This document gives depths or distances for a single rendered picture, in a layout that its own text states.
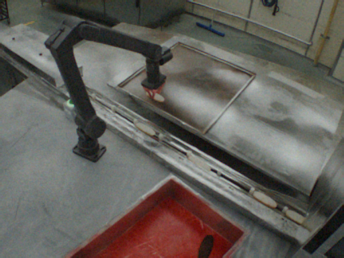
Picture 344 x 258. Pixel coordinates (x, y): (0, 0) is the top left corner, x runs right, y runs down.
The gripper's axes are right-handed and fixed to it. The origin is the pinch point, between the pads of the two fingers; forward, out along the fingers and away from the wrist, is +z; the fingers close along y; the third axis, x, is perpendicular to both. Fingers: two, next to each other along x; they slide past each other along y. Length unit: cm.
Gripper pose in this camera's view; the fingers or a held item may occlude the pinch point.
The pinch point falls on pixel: (154, 95)
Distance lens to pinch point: 127.8
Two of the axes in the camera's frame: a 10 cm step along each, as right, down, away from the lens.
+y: -5.9, 6.2, -5.2
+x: 8.1, 4.4, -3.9
